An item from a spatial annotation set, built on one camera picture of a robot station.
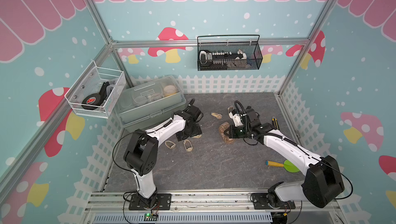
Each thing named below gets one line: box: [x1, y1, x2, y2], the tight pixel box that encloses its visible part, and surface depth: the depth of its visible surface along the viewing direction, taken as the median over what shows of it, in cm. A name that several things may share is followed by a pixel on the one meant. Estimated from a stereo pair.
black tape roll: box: [81, 92, 102, 110], surface depth 70 cm
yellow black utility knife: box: [271, 116, 280, 131], surface depth 105 cm
